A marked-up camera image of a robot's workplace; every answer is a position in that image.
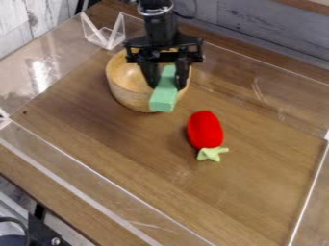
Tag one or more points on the clear acrylic corner bracket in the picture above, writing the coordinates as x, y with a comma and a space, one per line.
105, 37

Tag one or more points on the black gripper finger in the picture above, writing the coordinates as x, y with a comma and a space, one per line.
182, 73
152, 73

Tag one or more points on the brown wooden bowl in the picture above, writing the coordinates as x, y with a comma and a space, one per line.
129, 85

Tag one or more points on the red plush strawberry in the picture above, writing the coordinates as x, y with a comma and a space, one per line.
205, 135

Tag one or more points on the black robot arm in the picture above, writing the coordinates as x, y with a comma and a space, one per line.
161, 22

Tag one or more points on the black clamp with cable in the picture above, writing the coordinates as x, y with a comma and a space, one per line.
37, 233

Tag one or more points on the clear acrylic tray wall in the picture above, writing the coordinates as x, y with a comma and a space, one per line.
95, 205

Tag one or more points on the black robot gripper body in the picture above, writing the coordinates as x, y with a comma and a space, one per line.
185, 47

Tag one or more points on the green rectangular block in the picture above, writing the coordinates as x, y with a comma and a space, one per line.
165, 94

